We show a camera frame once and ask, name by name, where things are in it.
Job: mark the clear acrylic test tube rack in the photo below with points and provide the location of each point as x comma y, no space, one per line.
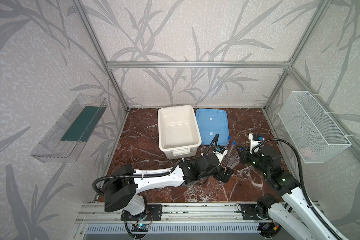
231,161

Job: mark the white wire mesh basket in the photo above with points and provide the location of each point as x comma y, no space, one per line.
313,131

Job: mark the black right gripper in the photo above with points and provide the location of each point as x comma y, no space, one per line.
243,154

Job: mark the clear acrylic wall shelf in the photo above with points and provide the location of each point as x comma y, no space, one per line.
67,138

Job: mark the blue capped test tube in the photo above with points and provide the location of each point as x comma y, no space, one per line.
232,148
228,141

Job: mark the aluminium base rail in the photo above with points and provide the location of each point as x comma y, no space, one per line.
177,212

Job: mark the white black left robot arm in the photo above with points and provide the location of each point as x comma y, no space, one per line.
121,190

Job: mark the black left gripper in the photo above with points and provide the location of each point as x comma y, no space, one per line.
225,174

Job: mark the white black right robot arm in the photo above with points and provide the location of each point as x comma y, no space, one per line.
308,223

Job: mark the blue plastic bin lid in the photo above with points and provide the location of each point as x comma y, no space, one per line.
212,122

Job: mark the white plastic storage bin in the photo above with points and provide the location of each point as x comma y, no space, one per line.
179,135

